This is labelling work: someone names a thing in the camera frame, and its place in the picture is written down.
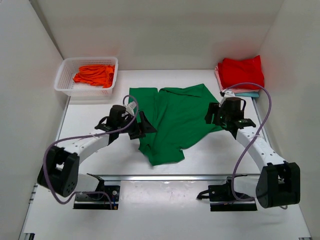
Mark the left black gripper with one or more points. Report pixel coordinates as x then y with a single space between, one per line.
145 126

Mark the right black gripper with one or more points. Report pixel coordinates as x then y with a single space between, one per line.
214 108

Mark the green t shirt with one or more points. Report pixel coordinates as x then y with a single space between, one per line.
178 115

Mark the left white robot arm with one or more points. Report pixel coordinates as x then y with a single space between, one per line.
61 171

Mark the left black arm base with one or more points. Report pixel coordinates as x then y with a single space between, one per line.
110 193

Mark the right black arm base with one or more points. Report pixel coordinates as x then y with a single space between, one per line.
220 197

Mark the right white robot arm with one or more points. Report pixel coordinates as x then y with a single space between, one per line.
279 182

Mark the light blue folded t shirt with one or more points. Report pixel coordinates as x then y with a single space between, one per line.
248 94

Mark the red folded t shirt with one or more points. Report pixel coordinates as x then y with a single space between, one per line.
232 72

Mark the orange t shirt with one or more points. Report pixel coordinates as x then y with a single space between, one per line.
96 75

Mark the white plastic basket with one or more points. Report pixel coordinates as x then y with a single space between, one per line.
70 67

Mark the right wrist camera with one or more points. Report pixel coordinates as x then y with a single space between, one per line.
227 93

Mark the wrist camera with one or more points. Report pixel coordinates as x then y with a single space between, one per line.
130 108
227 93

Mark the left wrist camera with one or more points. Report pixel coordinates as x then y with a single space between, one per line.
130 108

